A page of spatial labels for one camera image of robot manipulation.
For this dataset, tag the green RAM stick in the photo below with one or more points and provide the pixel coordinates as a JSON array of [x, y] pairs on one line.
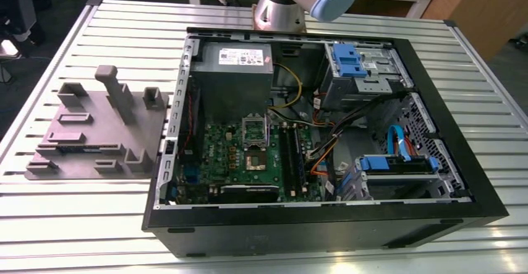
[[77, 149]]

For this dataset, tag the black graphics card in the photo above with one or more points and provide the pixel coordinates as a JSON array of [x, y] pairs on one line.
[[247, 193]]

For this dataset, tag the grey parts rack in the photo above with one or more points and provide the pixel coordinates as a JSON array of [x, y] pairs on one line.
[[103, 131]]

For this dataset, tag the silver disk bay cage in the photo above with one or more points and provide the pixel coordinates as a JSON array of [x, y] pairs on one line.
[[412, 178]]

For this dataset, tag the CPU socket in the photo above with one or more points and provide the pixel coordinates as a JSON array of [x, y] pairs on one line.
[[257, 161]]

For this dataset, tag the wooden cabinet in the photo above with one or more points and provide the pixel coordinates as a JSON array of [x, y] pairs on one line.
[[487, 14]]

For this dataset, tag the black PC case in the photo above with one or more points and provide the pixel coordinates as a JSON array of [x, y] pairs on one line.
[[288, 233]]

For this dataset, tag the blue drive latch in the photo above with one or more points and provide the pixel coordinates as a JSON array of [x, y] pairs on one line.
[[348, 60]]

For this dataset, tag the green motherboard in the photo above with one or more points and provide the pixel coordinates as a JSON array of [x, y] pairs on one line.
[[219, 162]]

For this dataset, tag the grey power supply unit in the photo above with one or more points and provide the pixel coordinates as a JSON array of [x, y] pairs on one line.
[[231, 88]]

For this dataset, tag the hard disk in blue carrier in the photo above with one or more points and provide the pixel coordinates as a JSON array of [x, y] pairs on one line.
[[377, 163]]

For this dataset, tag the metal drive cage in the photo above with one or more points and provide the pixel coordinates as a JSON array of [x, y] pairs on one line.
[[351, 94]]

